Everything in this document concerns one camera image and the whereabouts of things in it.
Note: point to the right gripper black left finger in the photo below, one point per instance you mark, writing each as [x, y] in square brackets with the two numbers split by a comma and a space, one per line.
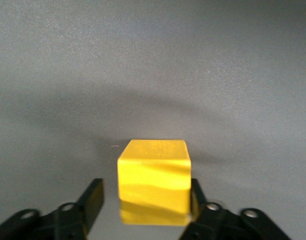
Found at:
[90, 205]

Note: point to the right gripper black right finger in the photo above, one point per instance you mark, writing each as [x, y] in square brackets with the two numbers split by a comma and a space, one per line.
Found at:
[207, 212]

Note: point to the yellow cube block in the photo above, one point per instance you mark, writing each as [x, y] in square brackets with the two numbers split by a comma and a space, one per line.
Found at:
[152, 180]

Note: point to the grey table mat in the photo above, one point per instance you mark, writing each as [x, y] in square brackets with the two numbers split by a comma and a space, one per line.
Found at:
[142, 75]

